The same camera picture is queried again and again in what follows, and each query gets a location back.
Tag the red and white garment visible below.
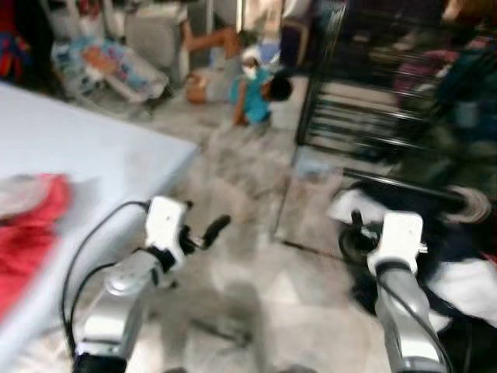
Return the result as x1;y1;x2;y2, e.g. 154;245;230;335
0;173;73;319

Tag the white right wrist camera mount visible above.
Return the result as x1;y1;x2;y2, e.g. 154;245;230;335
367;211;425;274

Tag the person lying on floor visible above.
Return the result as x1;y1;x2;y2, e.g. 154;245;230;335
181;22;243;106

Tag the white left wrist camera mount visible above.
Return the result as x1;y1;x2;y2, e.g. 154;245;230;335
144;196;192;271

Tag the colourful printed bag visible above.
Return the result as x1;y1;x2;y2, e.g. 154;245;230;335
53;36;169;106

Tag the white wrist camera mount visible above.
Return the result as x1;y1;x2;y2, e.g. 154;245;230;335
367;211;425;274
144;196;192;271

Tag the child in teal shirt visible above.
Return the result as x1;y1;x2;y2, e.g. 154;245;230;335
231;45;295;130

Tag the black metal drying rack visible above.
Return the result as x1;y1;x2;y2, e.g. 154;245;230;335
295;0;497;199

